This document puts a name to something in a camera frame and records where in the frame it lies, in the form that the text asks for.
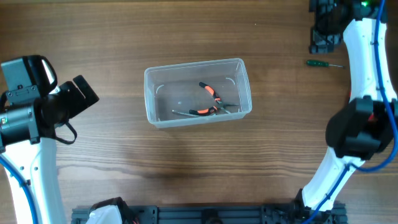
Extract silver socket wrench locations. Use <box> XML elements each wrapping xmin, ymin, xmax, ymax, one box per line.
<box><xmin>172</xmin><ymin>110</ymin><xmax>216</xmax><ymax>117</ymax></box>

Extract orange black needle-nose pliers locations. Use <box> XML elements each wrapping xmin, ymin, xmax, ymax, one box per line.
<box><xmin>188</xmin><ymin>82</ymin><xmax>239</xmax><ymax>116</ymax></box>

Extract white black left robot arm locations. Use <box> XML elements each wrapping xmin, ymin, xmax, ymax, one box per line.
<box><xmin>1</xmin><ymin>55</ymin><xmax>99</xmax><ymax>223</ymax></box>

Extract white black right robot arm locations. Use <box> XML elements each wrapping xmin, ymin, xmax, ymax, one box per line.
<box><xmin>299</xmin><ymin>0</ymin><xmax>397</xmax><ymax>212</ymax></box>

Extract clear plastic container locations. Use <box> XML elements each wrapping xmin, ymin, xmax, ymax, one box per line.
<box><xmin>144</xmin><ymin>58</ymin><xmax>252</xmax><ymax>128</ymax></box>

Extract green handled screwdriver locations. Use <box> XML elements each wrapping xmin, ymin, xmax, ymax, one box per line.
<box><xmin>306</xmin><ymin>60</ymin><xmax>344</xmax><ymax>68</ymax></box>

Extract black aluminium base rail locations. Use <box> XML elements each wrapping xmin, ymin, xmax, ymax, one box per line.
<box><xmin>71</xmin><ymin>197</ymin><xmax>348</xmax><ymax>224</ymax></box>

